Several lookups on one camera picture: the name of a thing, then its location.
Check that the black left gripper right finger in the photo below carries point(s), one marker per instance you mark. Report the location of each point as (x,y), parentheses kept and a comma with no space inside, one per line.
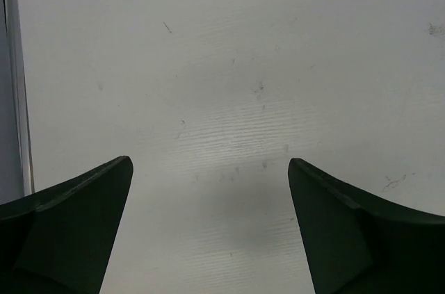
(357,242)

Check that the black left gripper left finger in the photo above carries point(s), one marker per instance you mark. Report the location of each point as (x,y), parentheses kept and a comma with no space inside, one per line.
(60,239)

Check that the metal table edge rail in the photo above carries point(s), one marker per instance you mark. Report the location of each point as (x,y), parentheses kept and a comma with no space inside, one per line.
(14,38)

